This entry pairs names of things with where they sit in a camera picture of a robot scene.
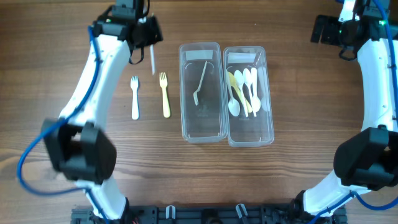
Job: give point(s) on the clear container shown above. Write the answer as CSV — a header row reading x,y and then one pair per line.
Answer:
x,y
206,122
249,131

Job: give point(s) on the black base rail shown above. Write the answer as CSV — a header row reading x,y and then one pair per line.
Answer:
x,y
264,214

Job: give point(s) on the clear container right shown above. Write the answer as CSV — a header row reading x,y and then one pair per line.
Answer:
x,y
249,131

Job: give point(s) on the white flat-handle spoon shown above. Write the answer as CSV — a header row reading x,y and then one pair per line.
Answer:
x,y
248,82

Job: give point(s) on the yellow spoon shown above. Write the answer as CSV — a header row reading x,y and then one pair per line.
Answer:
x,y
233,84

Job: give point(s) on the clear white fork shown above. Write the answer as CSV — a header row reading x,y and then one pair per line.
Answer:
x,y
152,59

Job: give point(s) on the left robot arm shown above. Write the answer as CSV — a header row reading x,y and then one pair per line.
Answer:
x,y
78,147

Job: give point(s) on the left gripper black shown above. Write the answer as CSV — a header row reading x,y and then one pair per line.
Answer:
x,y
157,34

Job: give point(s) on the clear container left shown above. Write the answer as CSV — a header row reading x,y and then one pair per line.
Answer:
x,y
206,122

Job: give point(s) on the white spoon slim handle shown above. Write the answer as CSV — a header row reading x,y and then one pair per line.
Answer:
x,y
233,105

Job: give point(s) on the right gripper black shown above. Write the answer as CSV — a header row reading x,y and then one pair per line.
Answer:
x,y
327,38

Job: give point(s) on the light blue fork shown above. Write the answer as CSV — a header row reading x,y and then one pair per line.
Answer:
x,y
135,107

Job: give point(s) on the yellow fork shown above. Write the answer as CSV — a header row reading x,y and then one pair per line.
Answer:
x,y
165,101

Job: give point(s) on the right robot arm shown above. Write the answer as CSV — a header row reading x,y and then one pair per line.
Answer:
x,y
368,161

